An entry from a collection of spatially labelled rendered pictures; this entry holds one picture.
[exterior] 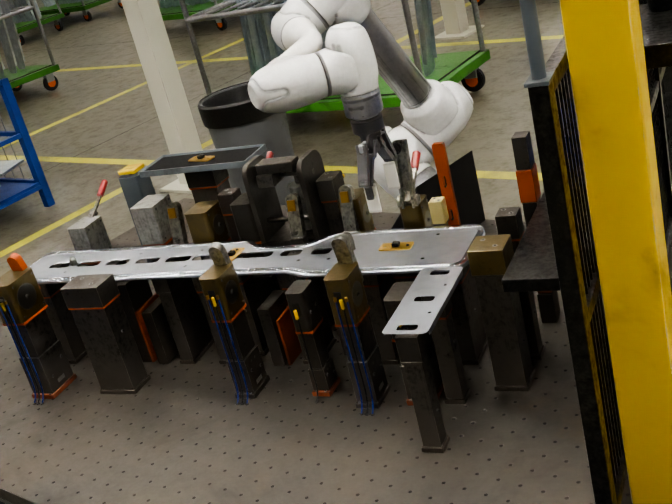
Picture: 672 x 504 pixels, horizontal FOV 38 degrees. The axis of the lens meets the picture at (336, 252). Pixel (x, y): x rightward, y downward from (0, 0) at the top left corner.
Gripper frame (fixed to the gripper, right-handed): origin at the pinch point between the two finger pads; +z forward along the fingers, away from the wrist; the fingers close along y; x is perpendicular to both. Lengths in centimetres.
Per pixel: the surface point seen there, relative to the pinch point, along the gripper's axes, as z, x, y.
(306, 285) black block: 14.6, -17.6, 16.5
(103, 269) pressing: 13, -86, 5
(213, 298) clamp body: 13.9, -40.1, 22.7
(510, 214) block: 5.7, 30.3, 3.0
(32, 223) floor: 113, -390, -279
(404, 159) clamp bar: -3.3, 1.0, -14.7
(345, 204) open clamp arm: 7.5, -18.0, -14.7
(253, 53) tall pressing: 57, -282, -451
